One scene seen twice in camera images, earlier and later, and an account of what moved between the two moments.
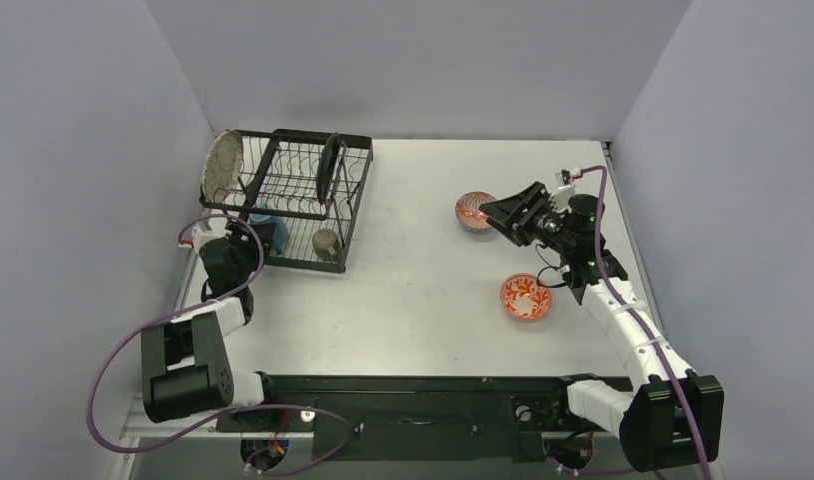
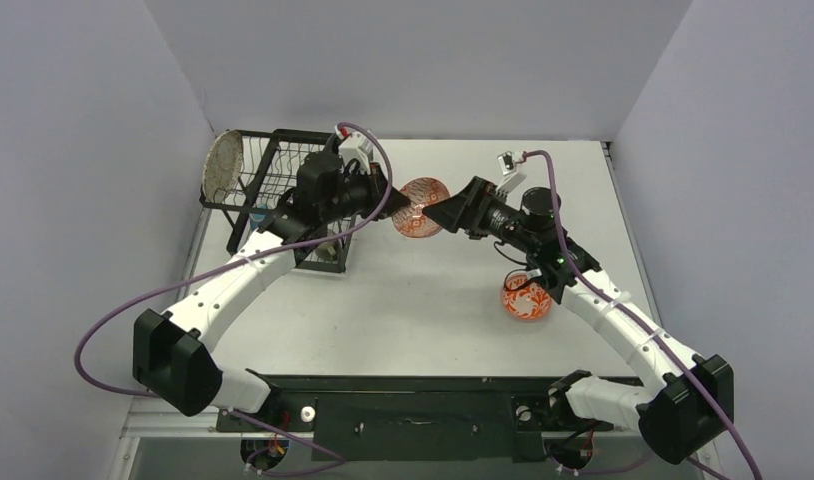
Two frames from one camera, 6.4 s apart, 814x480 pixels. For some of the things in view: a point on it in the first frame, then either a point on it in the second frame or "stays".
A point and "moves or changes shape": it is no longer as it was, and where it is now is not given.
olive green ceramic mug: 326,244 stays
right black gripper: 525,216 -> 474,207
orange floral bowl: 524,299 stays
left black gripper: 244,232 -> 374,183
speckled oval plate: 222,165 stays
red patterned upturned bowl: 468,213 moves or changes shape
